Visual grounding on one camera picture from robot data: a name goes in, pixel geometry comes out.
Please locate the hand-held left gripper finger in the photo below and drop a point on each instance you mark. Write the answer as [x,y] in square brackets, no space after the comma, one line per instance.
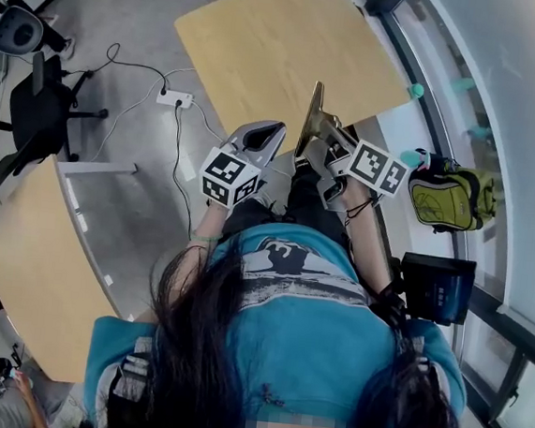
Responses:
[257,125]
[276,145]

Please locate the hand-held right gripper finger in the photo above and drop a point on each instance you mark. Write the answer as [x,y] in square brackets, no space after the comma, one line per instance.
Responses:
[336,156]
[345,135]

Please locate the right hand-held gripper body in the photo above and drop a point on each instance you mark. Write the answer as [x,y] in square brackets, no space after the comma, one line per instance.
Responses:
[375,167]

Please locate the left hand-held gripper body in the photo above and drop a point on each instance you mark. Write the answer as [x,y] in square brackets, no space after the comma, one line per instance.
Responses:
[224,176]

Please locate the person's left forearm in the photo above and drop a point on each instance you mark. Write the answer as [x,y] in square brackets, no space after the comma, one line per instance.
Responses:
[207,223]

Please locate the person's right forearm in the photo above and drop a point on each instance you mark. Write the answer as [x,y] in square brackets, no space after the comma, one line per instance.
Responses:
[368,246]

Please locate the teal plush toy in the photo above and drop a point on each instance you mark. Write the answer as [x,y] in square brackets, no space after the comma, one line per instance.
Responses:
[416,158]

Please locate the person's black trousers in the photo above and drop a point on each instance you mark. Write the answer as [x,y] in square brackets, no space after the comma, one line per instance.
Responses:
[306,198]

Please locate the green backpack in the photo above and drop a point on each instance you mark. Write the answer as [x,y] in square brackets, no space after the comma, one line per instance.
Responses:
[448,197]

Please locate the teal table corner guard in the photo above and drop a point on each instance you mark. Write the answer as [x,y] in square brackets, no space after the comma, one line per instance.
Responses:
[417,91]

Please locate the white power strip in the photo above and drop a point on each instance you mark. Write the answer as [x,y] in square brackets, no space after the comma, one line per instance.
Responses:
[175,99]

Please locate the white table leg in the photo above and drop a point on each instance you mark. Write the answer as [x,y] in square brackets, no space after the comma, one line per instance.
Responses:
[97,168]

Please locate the black box with blue panel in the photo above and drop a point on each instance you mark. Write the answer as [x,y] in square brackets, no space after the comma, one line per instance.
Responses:
[434,285]

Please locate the person's blue printed shirt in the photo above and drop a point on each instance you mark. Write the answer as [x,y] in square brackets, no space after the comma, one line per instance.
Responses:
[311,344]

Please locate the black office chair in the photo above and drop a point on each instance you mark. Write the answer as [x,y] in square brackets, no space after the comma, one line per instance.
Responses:
[37,111]

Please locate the grey round-faced device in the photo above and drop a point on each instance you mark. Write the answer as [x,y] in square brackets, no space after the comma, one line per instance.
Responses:
[17,29]

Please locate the black window frame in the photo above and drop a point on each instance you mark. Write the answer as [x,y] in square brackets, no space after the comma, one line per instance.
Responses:
[421,82]

